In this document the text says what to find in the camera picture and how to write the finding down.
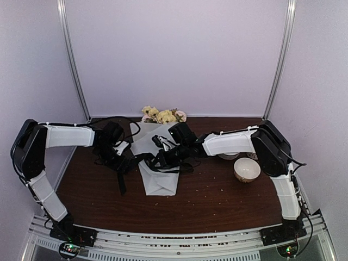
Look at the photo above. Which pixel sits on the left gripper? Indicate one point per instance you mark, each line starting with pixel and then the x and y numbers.
pixel 114 166

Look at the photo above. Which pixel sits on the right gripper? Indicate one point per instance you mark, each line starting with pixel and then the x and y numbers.
pixel 166 162

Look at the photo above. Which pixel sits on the white wrapping paper sheet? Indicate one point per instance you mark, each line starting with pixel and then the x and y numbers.
pixel 157 182

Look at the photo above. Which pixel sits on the pink rose stem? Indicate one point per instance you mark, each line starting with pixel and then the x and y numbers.
pixel 180 116

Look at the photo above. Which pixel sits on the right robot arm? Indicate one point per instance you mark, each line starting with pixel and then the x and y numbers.
pixel 270 146

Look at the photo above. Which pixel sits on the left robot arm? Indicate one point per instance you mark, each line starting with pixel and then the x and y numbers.
pixel 29 151

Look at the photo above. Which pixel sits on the scalloped white dish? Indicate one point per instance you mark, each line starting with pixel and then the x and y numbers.
pixel 229 156

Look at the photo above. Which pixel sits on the round white bowl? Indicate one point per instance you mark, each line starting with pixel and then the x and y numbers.
pixel 246 170

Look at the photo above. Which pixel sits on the patterned mug yellow inside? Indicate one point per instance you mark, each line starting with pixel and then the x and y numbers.
pixel 252 155

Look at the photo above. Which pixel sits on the front aluminium rail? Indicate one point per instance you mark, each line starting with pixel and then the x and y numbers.
pixel 245 244

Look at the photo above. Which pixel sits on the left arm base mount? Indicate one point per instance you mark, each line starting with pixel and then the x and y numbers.
pixel 74 238

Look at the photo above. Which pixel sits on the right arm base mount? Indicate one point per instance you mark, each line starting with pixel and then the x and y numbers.
pixel 285 237

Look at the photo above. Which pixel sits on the left aluminium frame post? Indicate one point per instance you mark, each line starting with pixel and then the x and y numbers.
pixel 61 5

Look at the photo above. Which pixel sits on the aluminium frame post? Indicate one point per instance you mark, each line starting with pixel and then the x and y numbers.
pixel 61 5
pixel 286 39

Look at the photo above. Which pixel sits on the right aluminium frame post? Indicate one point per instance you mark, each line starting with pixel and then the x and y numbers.
pixel 286 39

